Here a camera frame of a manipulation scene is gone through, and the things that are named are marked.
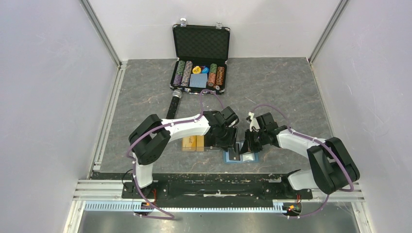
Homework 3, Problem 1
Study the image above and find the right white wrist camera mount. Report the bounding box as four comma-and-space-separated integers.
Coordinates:
246, 112, 260, 132

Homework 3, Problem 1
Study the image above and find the blue playing card deck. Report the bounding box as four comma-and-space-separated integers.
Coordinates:
189, 73, 208, 89

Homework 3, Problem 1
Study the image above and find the green orange chip stack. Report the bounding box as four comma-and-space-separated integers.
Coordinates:
207, 64, 218, 87

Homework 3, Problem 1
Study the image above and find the light blue card holder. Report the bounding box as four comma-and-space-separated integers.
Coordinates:
223, 142, 259, 164

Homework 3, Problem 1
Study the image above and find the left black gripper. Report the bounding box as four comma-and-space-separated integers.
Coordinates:
215, 124, 238, 153

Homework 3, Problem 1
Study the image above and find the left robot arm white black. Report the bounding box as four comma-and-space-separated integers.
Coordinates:
126, 107, 239, 198

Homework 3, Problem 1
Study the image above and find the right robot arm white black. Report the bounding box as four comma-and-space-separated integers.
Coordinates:
240, 112, 360, 198

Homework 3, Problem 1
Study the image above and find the black poker chip case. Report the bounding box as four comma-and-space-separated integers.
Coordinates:
170, 18, 231, 95

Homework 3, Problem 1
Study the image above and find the clear box with gold cards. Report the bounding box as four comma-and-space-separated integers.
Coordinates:
182, 135, 213, 152

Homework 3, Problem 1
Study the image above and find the pink grey chip stack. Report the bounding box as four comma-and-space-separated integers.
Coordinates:
180, 61, 193, 86

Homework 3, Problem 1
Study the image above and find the black microphone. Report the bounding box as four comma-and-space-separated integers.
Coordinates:
166, 89, 182, 119

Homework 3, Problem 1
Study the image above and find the white slotted cable duct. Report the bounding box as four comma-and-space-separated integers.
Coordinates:
84, 200, 300, 214

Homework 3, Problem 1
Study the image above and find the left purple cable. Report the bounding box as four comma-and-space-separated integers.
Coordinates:
124, 90, 225, 221

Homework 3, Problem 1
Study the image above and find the brown orange chip stack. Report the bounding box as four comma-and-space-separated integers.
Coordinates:
215, 67, 225, 86

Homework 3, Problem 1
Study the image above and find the green purple chip stack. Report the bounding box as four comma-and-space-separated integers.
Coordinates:
172, 61, 186, 86

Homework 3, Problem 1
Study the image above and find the yellow dealer chip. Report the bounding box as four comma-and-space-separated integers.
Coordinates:
192, 66, 202, 74

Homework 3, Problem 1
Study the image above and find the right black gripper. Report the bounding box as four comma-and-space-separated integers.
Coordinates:
240, 129, 267, 155

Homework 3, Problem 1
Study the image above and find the black VIP credit card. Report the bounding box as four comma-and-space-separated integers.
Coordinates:
230, 143, 241, 161

